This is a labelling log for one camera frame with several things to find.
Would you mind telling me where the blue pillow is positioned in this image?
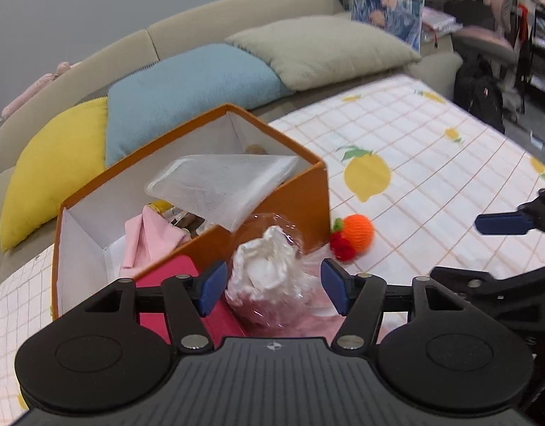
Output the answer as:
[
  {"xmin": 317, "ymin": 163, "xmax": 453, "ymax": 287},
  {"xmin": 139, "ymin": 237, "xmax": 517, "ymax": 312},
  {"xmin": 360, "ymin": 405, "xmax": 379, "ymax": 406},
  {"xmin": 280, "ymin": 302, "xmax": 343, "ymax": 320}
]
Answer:
[{"xmin": 104, "ymin": 43, "xmax": 295, "ymax": 168}]

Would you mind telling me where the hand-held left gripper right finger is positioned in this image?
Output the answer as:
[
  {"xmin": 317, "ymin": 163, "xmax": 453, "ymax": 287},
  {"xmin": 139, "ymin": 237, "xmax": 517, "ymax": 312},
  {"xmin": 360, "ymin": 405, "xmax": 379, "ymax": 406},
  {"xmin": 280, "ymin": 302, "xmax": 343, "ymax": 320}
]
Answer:
[{"xmin": 320, "ymin": 258, "xmax": 477, "ymax": 352}]

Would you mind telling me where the translucent plastic sheet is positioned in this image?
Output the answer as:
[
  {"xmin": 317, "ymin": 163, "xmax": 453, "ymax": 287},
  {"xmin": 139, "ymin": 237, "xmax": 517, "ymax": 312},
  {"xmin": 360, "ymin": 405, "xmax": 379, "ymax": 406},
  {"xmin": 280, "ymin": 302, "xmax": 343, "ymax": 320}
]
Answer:
[{"xmin": 145, "ymin": 153, "xmax": 300, "ymax": 234}]

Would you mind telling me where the yellow snack packet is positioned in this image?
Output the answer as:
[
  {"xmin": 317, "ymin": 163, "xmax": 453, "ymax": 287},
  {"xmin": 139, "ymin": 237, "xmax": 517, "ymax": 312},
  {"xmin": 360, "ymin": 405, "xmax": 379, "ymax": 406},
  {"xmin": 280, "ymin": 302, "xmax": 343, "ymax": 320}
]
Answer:
[{"xmin": 147, "ymin": 200, "xmax": 185, "ymax": 221}]

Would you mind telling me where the pink office chair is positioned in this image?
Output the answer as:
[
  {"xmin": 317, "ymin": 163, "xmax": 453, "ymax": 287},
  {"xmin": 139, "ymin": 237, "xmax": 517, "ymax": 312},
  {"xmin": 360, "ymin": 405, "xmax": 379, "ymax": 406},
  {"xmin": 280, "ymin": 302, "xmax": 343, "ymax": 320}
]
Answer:
[{"xmin": 452, "ymin": 0, "xmax": 529, "ymax": 114}]

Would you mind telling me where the pink plush strip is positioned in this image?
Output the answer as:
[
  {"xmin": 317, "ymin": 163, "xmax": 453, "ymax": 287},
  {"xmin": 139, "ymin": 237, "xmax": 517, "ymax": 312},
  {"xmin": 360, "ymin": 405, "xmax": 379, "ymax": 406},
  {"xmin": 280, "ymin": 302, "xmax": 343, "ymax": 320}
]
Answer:
[{"xmin": 1, "ymin": 61, "xmax": 73, "ymax": 119}]

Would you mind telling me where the clear plastic wrap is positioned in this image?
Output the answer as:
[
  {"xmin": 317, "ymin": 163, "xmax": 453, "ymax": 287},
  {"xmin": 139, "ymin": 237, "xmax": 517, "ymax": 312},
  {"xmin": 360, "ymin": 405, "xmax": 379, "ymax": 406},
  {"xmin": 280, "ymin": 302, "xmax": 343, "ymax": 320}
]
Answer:
[{"xmin": 223, "ymin": 212, "xmax": 344, "ymax": 336}]

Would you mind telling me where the yellow pillow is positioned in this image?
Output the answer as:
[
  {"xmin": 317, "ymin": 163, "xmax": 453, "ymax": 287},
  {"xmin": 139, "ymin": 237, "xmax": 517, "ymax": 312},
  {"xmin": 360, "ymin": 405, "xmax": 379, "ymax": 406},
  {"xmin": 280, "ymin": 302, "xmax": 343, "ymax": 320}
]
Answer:
[{"xmin": 0, "ymin": 97, "xmax": 111, "ymax": 253}]

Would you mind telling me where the orange knitted toy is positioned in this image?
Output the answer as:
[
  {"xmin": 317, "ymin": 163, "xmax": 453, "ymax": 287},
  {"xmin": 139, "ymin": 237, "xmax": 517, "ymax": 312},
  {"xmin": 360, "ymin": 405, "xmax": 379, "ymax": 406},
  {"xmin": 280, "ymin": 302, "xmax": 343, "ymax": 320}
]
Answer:
[{"xmin": 329, "ymin": 214, "xmax": 376, "ymax": 262}]

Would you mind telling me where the beige pillow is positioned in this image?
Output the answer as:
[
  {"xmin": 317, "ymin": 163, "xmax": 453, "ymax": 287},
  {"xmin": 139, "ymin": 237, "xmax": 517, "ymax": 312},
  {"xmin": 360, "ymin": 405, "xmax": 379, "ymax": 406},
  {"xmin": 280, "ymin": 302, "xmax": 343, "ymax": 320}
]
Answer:
[{"xmin": 225, "ymin": 15, "xmax": 422, "ymax": 93}]

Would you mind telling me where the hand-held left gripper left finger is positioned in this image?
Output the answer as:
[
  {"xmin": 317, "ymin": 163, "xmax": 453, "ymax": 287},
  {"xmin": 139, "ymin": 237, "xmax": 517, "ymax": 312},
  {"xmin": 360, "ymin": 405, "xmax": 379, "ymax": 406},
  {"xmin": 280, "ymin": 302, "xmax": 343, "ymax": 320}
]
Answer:
[{"xmin": 77, "ymin": 261, "xmax": 229, "ymax": 353}]

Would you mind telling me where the beige sofa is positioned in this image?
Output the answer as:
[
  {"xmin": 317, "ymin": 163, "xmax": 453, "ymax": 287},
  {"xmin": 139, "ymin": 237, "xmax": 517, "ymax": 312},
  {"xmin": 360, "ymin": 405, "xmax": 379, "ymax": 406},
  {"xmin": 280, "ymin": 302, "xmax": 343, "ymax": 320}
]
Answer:
[{"xmin": 0, "ymin": 0, "xmax": 464, "ymax": 294}]

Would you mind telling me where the lemon print bedsheet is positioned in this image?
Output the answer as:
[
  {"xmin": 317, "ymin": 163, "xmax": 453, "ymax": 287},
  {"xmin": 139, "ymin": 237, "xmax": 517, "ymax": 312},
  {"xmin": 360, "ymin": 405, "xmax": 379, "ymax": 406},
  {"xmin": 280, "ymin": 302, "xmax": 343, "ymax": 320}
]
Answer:
[{"xmin": 0, "ymin": 73, "xmax": 545, "ymax": 413}]

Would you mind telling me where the pink cloth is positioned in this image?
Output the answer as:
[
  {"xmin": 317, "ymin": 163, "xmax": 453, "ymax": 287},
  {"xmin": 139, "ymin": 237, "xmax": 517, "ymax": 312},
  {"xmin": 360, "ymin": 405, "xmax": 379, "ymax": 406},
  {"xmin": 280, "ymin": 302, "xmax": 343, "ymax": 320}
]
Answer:
[{"xmin": 119, "ymin": 206, "xmax": 194, "ymax": 281}]

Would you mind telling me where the red box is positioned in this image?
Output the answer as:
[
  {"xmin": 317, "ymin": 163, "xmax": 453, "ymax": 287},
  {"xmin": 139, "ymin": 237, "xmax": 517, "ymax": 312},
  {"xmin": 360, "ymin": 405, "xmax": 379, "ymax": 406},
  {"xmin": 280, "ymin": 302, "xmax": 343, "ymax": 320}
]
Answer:
[{"xmin": 135, "ymin": 253, "xmax": 402, "ymax": 349}]

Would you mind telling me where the orange storage box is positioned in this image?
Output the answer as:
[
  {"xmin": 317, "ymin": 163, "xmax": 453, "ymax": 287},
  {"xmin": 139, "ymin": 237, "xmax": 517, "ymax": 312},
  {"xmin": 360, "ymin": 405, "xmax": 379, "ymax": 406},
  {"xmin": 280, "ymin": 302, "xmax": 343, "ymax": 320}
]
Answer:
[{"xmin": 50, "ymin": 103, "xmax": 331, "ymax": 320}]

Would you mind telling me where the blue printed bag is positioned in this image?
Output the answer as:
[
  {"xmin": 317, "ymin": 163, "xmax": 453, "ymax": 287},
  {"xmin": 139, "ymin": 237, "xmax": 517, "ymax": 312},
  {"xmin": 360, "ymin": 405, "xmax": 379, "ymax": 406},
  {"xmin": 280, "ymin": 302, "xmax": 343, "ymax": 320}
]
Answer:
[{"xmin": 350, "ymin": 0, "xmax": 428, "ymax": 52}]

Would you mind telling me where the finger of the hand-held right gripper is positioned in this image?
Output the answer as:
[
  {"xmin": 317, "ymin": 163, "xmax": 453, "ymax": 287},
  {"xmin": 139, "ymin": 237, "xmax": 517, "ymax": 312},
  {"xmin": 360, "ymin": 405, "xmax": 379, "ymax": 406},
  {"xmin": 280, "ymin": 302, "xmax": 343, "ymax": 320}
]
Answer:
[
  {"xmin": 430, "ymin": 263, "xmax": 545, "ymax": 320},
  {"xmin": 474, "ymin": 187, "xmax": 545, "ymax": 237}
]

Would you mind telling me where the black backpack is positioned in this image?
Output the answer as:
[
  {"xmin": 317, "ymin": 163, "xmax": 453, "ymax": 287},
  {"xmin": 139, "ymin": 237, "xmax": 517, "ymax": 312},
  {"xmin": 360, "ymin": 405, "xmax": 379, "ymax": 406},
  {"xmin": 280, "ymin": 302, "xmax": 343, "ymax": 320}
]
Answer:
[{"xmin": 452, "ymin": 53, "xmax": 507, "ymax": 134}]

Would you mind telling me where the black metal rack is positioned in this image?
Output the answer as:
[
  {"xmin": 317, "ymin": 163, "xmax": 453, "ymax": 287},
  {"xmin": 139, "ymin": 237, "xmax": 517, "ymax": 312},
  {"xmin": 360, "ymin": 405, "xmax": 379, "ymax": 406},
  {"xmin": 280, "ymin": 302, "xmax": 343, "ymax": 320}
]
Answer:
[{"xmin": 517, "ymin": 0, "xmax": 545, "ymax": 99}]

